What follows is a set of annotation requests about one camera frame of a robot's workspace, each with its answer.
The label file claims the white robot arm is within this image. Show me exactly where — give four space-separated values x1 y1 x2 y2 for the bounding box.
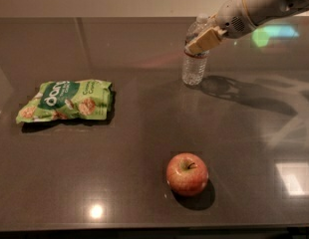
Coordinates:
185 0 309 55

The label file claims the green snack chip bag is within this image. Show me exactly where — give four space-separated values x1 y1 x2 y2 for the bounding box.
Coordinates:
16 80 113 123

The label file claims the red yellow apple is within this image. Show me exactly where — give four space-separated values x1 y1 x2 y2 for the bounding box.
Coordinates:
165 152 208 197

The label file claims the clear plastic water bottle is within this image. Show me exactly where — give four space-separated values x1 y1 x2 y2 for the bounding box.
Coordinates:
181 14 208 86

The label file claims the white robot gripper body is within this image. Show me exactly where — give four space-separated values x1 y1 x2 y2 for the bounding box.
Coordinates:
215 0 257 39

